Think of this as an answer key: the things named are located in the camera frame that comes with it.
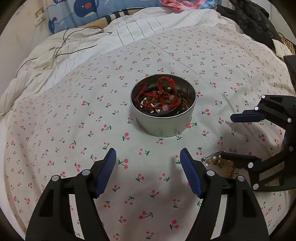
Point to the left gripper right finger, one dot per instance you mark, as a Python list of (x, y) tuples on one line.
[(243, 218)]

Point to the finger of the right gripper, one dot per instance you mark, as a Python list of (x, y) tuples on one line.
[(240, 160), (248, 116)]

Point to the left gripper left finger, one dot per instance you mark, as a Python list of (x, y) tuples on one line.
[(51, 218)]

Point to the white paper bag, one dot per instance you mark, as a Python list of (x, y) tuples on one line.
[(286, 48)]

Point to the round silver metal tin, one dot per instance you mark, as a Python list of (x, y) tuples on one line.
[(163, 104)]

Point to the cherry print bed sheet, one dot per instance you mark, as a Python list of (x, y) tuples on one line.
[(64, 129)]

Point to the black jacket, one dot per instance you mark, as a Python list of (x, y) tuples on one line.
[(253, 20)]

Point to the pink patterned cloth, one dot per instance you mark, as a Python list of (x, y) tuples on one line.
[(180, 6)]

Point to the cream striped quilt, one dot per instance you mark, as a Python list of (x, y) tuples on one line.
[(60, 53)]

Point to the striped tan pillow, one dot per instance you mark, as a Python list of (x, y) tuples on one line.
[(106, 20)]

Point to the blue whale print pillow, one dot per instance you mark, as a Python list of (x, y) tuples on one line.
[(62, 15)]

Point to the white wall socket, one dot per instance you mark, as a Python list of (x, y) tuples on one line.
[(40, 17)]

